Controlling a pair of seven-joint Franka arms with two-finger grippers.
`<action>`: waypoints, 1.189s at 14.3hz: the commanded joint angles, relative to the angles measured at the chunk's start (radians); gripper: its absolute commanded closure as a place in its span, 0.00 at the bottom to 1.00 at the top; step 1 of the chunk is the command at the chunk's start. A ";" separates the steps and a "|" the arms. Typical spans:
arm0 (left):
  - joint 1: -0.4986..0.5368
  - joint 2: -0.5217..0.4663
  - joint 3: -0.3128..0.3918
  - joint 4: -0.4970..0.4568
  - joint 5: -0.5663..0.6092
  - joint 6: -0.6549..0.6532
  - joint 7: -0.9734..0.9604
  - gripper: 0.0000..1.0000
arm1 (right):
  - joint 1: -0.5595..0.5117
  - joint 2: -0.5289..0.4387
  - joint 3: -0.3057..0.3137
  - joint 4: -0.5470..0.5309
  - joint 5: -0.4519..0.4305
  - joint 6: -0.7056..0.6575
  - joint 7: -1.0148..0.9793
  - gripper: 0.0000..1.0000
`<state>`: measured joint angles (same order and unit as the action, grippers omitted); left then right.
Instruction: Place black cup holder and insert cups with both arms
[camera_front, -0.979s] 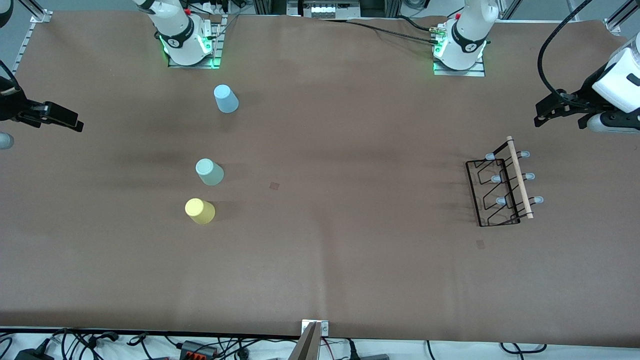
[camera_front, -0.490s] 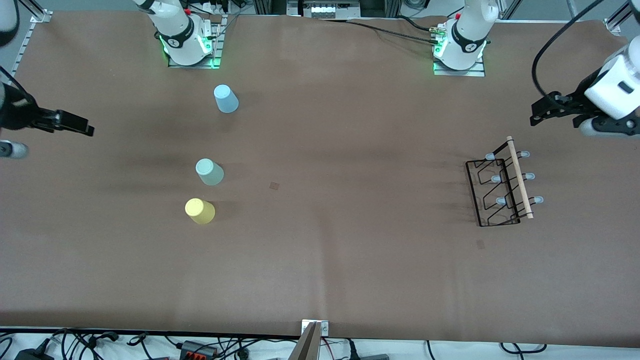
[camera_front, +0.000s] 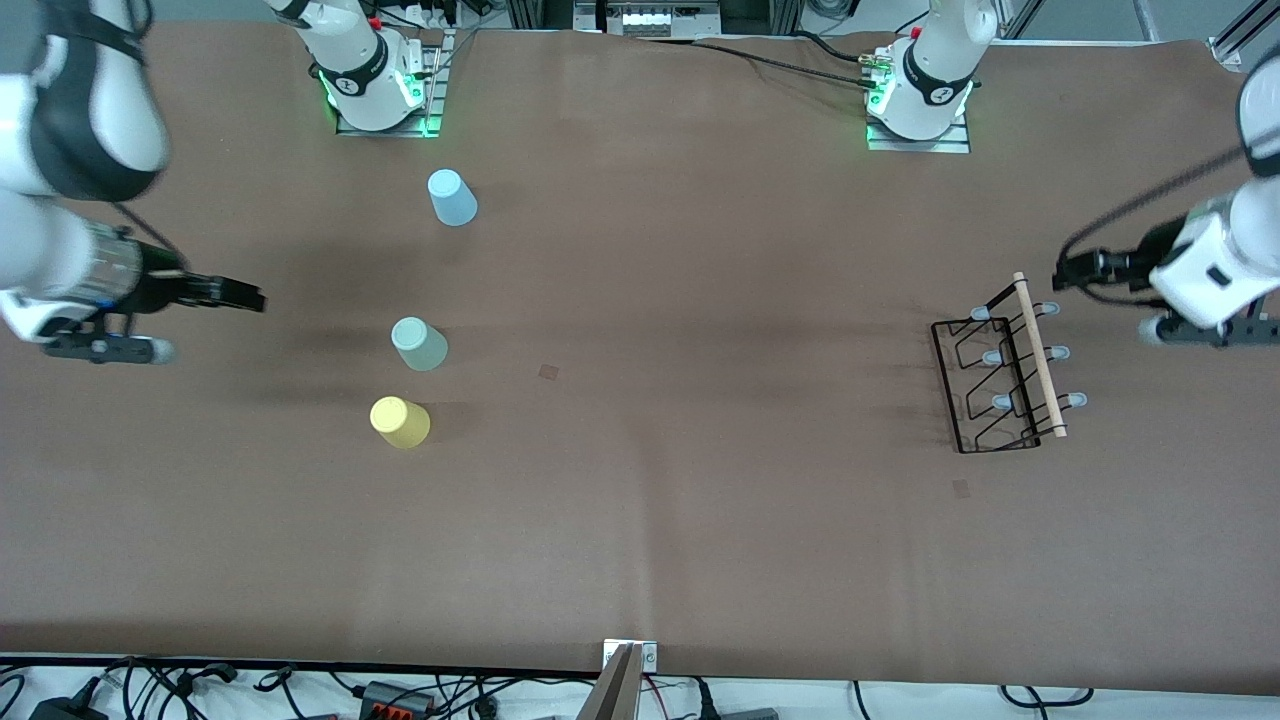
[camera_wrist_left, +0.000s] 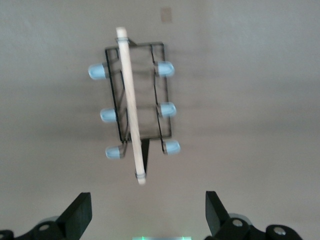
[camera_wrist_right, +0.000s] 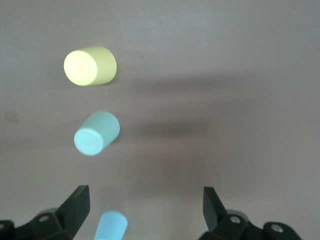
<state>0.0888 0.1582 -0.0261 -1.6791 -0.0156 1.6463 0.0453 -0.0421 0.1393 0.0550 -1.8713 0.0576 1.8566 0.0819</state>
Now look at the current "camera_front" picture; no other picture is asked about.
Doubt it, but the silver metal bracket plate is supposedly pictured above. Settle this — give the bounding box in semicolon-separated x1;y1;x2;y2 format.
603;640;659;673

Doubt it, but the grey power strip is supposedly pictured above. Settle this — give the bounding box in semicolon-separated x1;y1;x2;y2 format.
598;0;723;39

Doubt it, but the black cable loop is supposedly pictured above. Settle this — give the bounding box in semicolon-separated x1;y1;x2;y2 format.
1000;684;1096;709

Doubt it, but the yellow plastic cup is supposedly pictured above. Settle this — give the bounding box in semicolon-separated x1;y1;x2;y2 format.
369;396;432;450

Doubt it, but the black orange connector box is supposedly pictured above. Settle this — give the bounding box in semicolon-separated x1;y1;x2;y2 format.
360;680;436;717

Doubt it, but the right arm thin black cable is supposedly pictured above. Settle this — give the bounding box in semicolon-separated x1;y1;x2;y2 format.
108;198;189;273

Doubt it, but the black wire cup holder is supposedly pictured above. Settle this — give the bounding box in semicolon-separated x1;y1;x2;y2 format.
931;272;1088;455

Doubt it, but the light blue plastic cup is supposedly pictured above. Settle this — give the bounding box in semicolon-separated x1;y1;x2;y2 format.
427;168;479;228

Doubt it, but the grey aluminium beam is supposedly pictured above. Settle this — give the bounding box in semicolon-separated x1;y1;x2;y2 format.
578;643;646;720

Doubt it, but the brown table cover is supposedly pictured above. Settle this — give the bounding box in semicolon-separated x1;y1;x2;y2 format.
0;22;1280;691

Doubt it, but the thick black cable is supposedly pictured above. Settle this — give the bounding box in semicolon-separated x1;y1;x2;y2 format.
790;28;876;66

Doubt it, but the pale green plastic cup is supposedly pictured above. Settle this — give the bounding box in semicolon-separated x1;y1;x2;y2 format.
391;316;449;373

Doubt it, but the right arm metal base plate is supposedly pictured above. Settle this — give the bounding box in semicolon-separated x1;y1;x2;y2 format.
335;30;446;138

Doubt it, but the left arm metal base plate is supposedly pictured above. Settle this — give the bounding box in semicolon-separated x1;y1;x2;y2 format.
866;115;971;154

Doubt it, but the silver aluminium corner profile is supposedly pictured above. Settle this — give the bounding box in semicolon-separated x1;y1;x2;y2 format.
1208;0;1280;69

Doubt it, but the white power strip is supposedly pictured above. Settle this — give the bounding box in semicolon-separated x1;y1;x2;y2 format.
395;0;461;29

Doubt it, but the tangled black cable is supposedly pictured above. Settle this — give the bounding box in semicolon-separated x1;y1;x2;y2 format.
100;656;301;720

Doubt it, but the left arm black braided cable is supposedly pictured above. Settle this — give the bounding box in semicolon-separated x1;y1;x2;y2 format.
1058;145;1256;263

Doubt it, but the long black braided cable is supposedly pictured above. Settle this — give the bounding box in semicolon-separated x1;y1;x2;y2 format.
640;36;881;93

